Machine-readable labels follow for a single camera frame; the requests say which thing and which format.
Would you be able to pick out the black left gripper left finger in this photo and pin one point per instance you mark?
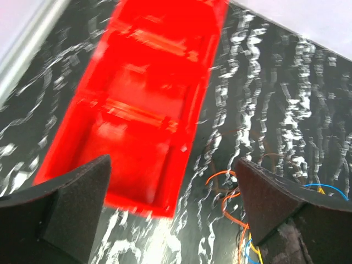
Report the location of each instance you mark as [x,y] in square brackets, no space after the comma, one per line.
[55,221]

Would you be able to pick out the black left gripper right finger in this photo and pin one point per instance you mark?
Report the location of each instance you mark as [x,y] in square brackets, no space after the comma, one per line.
[290,223]

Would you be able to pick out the red plastic compartment bin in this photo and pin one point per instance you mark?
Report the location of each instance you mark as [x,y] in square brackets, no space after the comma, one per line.
[139,101]

